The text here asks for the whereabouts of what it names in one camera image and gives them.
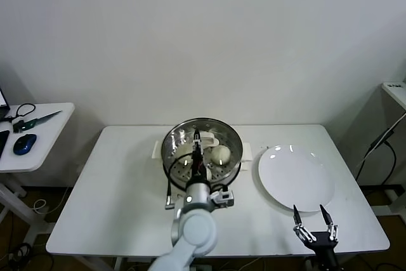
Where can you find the white round plate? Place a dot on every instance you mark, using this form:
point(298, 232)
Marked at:
point(295, 179)

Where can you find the white floor stand frame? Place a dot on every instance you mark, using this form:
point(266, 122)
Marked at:
point(396, 209)

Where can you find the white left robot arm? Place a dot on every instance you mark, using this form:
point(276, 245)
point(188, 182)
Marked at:
point(196, 229)

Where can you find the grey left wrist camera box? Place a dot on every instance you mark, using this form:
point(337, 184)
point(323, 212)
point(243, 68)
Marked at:
point(223, 198)

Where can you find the glass pot lid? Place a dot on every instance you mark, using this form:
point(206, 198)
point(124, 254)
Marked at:
point(209, 139)

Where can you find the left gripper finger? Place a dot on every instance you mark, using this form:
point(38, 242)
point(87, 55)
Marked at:
point(197, 144)

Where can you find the white side table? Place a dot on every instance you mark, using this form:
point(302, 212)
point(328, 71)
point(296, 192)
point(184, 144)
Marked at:
point(47, 144)

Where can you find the white steamed baozi bun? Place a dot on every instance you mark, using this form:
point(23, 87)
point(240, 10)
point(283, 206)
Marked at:
point(221, 155)
point(208, 174)
point(183, 153)

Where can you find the blue computer mouse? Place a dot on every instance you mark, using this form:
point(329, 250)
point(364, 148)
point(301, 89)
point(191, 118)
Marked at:
point(24, 144)

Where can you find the white cabinet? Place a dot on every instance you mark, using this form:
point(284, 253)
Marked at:
point(395, 88)

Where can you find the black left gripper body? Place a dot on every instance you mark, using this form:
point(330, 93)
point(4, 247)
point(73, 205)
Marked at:
point(198, 169)

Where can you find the open laptop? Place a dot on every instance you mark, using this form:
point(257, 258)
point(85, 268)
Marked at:
point(2, 99)

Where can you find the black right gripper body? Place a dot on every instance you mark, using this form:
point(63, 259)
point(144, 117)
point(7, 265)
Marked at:
point(323, 247)

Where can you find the stainless steel steamer basket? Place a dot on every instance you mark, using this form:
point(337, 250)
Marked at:
point(233, 175)

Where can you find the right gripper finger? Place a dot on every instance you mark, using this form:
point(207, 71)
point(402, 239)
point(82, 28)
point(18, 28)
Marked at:
point(299, 228)
point(331, 229)

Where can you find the black flat keyboard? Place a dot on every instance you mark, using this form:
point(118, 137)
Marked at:
point(3, 142)

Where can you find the cream electric cooker base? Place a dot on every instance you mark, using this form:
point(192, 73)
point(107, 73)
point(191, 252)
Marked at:
point(180, 193)

